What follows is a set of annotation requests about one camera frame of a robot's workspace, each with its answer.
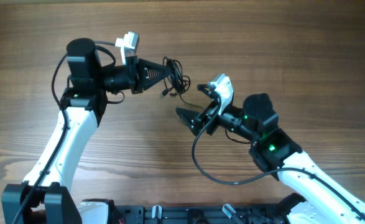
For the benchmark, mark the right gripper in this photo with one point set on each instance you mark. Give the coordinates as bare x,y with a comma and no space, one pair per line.
200,117

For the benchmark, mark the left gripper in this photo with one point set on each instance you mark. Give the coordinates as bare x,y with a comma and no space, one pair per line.
131,66

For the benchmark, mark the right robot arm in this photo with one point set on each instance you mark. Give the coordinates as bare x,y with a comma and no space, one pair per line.
317,197

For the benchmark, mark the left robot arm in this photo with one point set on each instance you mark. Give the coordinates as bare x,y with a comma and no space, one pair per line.
44,194

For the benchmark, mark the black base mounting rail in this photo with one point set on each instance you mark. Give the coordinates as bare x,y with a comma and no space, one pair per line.
251,214

